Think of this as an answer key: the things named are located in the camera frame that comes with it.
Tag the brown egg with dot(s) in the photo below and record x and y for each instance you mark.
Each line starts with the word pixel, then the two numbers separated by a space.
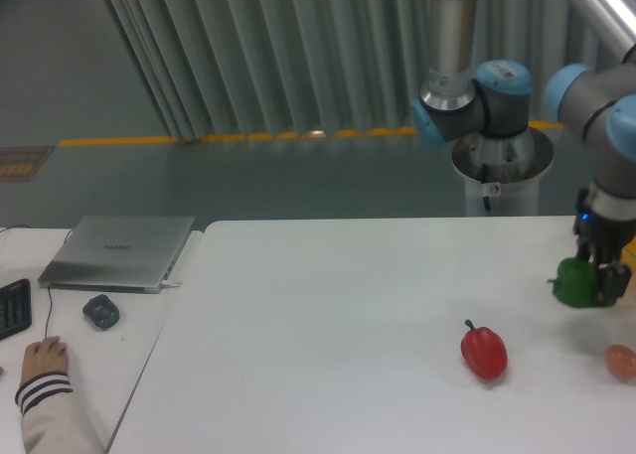
pixel 620 361

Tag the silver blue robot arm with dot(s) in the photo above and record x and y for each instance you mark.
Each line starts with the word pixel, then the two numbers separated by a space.
pixel 483 113

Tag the small black tray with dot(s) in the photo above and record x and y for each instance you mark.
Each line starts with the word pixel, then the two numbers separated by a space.
pixel 101 312

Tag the black keyboard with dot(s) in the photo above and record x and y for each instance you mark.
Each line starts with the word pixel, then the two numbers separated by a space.
pixel 15 308

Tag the beige striped-cuff sleeve forearm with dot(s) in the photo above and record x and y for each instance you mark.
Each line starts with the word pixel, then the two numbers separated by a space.
pixel 53 418

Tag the green bell pepper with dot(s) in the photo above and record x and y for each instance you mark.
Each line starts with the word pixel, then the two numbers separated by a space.
pixel 575 284

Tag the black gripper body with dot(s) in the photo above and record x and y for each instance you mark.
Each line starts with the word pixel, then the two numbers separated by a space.
pixel 606 221

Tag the person's hand on mouse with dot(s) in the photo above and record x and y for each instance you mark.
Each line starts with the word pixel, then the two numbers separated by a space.
pixel 45 357

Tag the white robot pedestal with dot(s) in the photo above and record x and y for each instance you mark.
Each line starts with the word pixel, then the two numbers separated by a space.
pixel 502 177

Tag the silver closed laptop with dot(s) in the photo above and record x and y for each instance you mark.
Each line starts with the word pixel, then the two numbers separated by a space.
pixel 118 254

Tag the red bell pepper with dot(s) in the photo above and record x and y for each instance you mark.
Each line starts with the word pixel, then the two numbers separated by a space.
pixel 484 352

